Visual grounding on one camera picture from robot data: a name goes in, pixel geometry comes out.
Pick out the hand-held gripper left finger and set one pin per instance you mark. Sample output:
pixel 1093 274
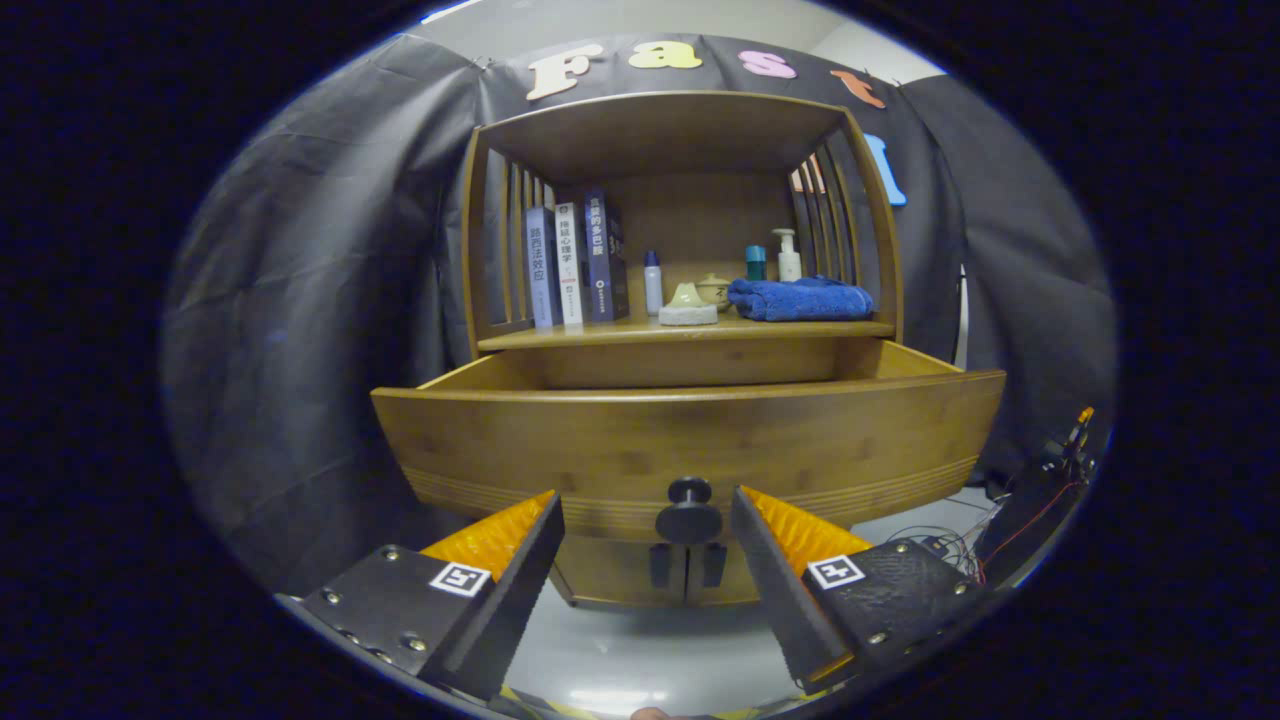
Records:
pixel 510 600

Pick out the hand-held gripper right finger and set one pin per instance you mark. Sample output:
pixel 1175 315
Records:
pixel 775 600

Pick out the black round drawer knob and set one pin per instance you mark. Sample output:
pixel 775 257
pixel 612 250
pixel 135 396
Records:
pixel 688 520

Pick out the wooden drawer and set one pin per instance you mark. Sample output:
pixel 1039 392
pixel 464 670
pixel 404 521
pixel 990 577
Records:
pixel 600 450

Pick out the pale green soap white dish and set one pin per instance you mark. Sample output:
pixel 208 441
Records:
pixel 688 312

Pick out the wooden cabinet door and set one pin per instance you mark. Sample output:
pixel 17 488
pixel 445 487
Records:
pixel 740 590
pixel 600 580

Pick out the wooden countertop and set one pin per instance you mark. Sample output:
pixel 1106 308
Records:
pixel 620 330

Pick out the wooden cabinet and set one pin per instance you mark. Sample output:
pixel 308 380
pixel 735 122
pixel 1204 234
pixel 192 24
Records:
pixel 680 135

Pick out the blue folded towel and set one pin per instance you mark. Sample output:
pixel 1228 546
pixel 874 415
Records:
pixel 800 300

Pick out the yellowish lidded tea cup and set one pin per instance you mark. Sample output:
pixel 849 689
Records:
pixel 716 290

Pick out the light blue book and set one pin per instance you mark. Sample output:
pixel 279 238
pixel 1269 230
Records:
pixel 541 270

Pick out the white bottle blue cap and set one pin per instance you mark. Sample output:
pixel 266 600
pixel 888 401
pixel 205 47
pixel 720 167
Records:
pixel 653 290

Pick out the white pump bottle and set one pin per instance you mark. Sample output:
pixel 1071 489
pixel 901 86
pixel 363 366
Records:
pixel 789 265

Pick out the teal bottle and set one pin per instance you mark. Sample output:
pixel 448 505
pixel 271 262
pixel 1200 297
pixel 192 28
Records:
pixel 756 265

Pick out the white book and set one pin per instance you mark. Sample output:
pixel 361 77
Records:
pixel 569 265

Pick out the dark blue book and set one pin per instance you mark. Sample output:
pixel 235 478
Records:
pixel 600 255

